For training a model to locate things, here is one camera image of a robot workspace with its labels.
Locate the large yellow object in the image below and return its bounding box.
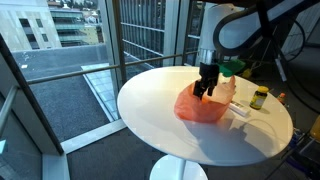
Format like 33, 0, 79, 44
309, 114, 320, 141

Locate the metal window railing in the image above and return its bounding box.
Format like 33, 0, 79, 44
26, 49, 201, 86

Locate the amber bottle with yellow cap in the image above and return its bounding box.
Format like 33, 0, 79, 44
249, 85, 270, 111

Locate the small orange bottle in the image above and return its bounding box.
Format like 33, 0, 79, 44
277, 92, 287, 105

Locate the small white box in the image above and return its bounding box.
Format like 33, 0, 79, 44
228, 100, 251, 118

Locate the white table pedestal base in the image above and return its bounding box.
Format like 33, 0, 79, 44
149, 154, 208, 180

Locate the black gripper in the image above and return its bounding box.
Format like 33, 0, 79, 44
193, 62, 221, 100

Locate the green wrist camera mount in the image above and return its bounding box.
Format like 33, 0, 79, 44
218, 59, 247, 78

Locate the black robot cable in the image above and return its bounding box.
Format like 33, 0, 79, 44
212, 0, 306, 63

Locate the small yellow object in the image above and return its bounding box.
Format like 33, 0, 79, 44
241, 68, 253, 80

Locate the orange plastic bag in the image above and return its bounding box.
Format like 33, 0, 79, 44
173, 75, 237, 124

